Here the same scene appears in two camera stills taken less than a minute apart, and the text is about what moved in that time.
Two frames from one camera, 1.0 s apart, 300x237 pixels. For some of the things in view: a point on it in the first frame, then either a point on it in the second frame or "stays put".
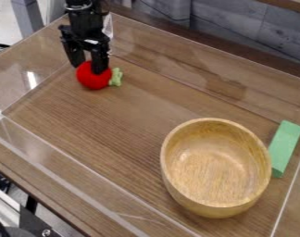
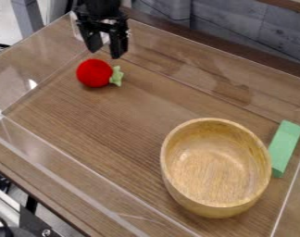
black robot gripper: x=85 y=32 → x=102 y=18
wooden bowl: x=216 y=164 stays put
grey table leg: x=27 y=16 stays put
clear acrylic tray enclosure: x=189 y=150 stays put
